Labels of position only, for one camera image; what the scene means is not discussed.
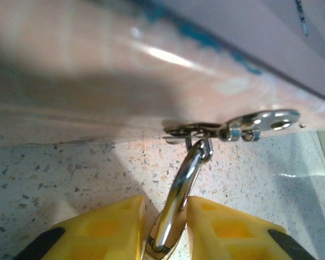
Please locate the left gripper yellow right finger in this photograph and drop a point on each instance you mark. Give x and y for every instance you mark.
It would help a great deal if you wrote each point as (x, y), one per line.
(227, 235)

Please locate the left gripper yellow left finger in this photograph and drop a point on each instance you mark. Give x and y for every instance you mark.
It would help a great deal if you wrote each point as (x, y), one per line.
(103, 233)

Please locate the brass padlock with long shackle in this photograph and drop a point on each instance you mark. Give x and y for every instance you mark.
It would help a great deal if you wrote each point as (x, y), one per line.
(180, 189)

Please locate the silver metal box hasp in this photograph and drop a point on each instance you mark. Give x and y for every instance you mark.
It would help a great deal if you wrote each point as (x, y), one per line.
(260, 122)

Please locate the pink wedding cartoon tin box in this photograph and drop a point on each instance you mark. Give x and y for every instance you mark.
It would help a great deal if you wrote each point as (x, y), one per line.
(97, 81)

